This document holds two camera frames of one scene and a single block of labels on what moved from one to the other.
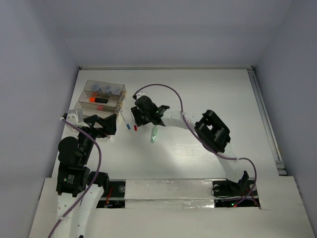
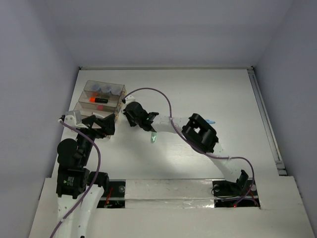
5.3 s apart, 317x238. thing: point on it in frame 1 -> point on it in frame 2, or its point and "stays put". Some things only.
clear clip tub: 106,88 stays put
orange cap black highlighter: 97,99 stays put
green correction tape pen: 154,134 stays put
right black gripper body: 140,118 -> 133,121
